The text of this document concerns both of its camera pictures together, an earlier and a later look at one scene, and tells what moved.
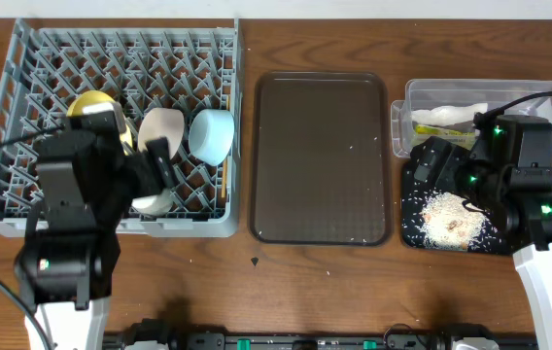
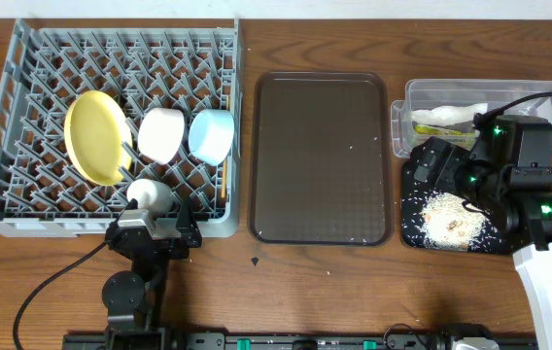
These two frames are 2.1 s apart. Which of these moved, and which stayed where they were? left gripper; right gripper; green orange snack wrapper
Moved: left gripper
Stayed: green orange snack wrapper; right gripper
